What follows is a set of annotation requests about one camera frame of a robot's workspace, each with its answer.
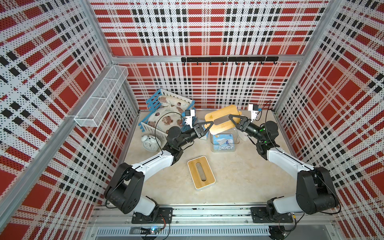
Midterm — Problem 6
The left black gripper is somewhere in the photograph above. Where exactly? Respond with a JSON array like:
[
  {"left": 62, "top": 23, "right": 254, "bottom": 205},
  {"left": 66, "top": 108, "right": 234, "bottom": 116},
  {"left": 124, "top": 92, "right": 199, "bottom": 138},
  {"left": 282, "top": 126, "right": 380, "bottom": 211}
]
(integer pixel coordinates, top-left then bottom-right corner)
[{"left": 176, "top": 121, "right": 213, "bottom": 148}]

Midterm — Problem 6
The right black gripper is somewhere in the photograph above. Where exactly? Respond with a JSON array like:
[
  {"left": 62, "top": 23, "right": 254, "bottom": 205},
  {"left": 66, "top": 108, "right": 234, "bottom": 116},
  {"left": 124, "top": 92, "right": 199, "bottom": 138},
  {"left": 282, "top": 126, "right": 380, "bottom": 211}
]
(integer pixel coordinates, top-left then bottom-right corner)
[{"left": 228, "top": 114, "right": 265, "bottom": 143}]

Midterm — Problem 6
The bamboo lid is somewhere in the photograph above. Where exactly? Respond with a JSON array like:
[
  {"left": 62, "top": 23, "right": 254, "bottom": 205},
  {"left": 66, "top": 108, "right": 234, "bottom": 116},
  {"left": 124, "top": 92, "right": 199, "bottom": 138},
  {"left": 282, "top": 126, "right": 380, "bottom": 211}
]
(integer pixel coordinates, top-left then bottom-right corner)
[{"left": 205, "top": 105, "right": 242, "bottom": 135}]

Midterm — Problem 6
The blue tissue pack front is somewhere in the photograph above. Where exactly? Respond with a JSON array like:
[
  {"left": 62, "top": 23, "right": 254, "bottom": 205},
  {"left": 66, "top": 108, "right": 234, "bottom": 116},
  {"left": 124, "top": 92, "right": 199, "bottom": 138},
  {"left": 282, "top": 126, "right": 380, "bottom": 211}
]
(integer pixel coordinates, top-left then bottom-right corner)
[{"left": 212, "top": 134, "right": 235, "bottom": 151}]

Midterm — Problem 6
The clear plastic tissue box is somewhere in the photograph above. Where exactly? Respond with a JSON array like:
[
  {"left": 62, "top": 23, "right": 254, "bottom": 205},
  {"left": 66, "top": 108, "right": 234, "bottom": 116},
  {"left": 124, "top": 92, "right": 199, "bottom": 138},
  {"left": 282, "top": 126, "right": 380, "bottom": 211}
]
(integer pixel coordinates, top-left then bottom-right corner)
[{"left": 210, "top": 129, "right": 240, "bottom": 153}]

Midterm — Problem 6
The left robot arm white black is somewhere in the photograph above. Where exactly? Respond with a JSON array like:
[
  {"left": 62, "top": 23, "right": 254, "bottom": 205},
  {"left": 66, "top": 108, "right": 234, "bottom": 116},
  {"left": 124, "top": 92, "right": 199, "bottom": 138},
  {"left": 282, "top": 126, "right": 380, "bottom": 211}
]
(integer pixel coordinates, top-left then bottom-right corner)
[{"left": 104, "top": 121, "right": 214, "bottom": 217}]

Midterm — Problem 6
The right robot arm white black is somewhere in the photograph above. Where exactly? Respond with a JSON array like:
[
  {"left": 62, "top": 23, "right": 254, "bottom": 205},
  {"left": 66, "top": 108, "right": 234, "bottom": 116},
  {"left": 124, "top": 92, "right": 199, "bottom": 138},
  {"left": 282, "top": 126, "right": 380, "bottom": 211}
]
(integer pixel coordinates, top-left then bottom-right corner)
[{"left": 229, "top": 115, "right": 341, "bottom": 218}]

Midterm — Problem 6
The white bamboo-lid tissue box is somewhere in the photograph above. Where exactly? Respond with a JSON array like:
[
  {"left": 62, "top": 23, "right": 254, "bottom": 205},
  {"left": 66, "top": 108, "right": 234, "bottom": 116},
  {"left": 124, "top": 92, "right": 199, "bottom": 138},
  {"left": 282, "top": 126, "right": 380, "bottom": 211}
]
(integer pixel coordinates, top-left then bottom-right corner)
[{"left": 188, "top": 156, "right": 216, "bottom": 191}]

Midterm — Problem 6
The bear print cloth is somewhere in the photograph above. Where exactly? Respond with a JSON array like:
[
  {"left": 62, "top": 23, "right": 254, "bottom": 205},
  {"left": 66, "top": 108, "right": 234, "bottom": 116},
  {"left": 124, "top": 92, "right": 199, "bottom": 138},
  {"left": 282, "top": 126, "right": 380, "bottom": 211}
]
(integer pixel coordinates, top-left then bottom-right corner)
[{"left": 147, "top": 96, "right": 190, "bottom": 134}]

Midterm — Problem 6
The blue white slatted crate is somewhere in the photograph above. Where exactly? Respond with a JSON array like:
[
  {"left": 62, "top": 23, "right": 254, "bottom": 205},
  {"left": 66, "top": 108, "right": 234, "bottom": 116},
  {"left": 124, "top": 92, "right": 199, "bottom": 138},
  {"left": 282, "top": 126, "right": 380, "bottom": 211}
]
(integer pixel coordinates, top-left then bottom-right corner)
[{"left": 139, "top": 89, "right": 195, "bottom": 143}]

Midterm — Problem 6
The white alarm clock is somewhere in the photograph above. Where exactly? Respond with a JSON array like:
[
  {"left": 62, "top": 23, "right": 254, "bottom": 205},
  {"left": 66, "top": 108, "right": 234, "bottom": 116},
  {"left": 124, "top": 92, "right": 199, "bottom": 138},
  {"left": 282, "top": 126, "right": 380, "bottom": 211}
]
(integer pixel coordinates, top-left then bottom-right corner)
[{"left": 141, "top": 135, "right": 161, "bottom": 153}]

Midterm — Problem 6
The green circuit board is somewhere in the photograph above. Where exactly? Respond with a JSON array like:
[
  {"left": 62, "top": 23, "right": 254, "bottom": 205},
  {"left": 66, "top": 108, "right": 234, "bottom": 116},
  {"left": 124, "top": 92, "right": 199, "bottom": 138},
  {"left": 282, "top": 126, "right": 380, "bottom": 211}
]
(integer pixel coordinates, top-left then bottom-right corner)
[{"left": 141, "top": 228, "right": 162, "bottom": 235}]

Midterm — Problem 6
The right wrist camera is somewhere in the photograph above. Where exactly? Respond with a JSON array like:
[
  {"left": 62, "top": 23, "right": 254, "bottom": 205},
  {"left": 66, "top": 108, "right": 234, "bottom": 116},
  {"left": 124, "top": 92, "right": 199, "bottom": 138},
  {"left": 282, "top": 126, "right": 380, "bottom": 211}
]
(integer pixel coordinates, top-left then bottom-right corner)
[{"left": 248, "top": 104, "right": 263, "bottom": 121}]

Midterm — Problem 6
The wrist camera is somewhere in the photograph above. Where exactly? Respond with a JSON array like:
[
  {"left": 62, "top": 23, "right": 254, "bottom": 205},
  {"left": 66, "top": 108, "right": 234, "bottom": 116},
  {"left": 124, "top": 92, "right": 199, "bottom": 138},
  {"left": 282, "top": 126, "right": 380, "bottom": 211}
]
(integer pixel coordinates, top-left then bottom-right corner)
[
  {"left": 184, "top": 109, "right": 196, "bottom": 129},
  {"left": 248, "top": 104, "right": 263, "bottom": 121}
]

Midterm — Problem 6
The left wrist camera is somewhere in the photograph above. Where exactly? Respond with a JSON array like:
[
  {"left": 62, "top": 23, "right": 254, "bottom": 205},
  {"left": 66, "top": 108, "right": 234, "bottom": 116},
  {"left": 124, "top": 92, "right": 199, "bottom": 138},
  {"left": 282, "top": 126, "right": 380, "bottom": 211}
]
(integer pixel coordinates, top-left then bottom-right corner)
[{"left": 184, "top": 109, "right": 196, "bottom": 129}]

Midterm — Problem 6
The black hook rail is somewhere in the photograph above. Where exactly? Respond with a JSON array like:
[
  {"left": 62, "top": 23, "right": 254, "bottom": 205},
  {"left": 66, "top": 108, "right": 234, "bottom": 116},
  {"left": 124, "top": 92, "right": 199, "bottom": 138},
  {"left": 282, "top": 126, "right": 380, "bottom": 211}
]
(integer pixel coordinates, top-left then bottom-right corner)
[{"left": 181, "top": 56, "right": 279, "bottom": 64}]

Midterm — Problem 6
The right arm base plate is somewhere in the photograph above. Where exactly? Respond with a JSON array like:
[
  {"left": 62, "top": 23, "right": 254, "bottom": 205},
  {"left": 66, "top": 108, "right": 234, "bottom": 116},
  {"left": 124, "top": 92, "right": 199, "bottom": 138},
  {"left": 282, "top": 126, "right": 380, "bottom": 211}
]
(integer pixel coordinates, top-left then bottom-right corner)
[{"left": 251, "top": 207, "right": 294, "bottom": 224}]

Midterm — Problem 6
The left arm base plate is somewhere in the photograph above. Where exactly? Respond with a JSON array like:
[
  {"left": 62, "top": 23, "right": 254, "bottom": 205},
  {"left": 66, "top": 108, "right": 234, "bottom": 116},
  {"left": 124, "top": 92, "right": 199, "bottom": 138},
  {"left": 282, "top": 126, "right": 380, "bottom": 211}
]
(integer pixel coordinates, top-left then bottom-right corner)
[{"left": 132, "top": 207, "right": 174, "bottom": 224}]

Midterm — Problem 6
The white wire mesh shelf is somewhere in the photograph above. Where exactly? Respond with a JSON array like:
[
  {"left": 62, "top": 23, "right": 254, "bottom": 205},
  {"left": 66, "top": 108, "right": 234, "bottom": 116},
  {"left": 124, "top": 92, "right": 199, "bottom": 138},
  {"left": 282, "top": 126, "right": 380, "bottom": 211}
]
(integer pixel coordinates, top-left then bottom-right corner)
[{"left": 75, "top": 65, "right": 128, "bottom": 128}]

